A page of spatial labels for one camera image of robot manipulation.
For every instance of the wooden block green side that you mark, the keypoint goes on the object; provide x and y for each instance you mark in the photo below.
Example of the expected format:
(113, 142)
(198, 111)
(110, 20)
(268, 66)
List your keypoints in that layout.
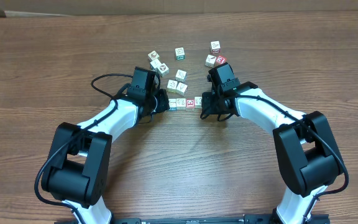
(179, 53)

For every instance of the wooden block teal side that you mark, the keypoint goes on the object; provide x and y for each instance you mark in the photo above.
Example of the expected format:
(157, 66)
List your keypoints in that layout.
(198, 102)

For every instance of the wooden block brush picture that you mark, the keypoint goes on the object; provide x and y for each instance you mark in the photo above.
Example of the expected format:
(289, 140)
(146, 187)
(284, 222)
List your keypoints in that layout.
(210, 61)

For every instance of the wooden block yellow side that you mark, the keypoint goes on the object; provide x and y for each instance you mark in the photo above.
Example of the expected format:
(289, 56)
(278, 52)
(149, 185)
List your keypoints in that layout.
(172, 86)

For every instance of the wooden block fish picture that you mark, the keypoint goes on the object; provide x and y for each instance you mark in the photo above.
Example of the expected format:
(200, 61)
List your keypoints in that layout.
(181, 76)

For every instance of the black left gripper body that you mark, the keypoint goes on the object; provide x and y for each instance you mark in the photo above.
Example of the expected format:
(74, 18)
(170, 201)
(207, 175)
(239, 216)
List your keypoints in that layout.
(158, 101)

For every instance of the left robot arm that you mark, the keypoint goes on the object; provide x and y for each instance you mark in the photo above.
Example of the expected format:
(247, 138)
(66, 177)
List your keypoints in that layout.
(76, 170)

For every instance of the wooden block ice cream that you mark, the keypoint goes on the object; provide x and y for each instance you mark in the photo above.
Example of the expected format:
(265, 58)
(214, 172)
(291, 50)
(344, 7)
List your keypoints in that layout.
(181, 88)

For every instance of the wooden block red side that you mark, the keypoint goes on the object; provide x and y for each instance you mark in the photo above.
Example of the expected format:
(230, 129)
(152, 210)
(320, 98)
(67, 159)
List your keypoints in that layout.
(215, 47)

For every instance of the wooden block brown picture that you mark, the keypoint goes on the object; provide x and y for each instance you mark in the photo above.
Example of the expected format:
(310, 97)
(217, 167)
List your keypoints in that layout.
(153, 55)

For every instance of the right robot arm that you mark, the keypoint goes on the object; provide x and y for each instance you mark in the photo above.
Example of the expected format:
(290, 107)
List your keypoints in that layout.
(309, 159)

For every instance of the wooden block round picture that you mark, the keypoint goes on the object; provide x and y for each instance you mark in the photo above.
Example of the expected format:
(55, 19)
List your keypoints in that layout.
(163, 69)

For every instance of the plain wooden block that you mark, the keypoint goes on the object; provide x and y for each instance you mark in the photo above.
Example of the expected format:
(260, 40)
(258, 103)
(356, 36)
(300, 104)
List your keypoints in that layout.
(181, 103)

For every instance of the wooden block blue side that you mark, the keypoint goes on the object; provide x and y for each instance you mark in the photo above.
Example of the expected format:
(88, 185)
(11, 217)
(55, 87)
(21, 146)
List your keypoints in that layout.
(172, 104)

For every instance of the wooden block letter blue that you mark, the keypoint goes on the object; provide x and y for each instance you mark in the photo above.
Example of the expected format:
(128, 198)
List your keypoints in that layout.
(155, 64)

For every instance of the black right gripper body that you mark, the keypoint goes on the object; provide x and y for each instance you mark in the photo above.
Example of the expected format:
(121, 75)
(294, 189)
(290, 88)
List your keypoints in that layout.
(212, 105)

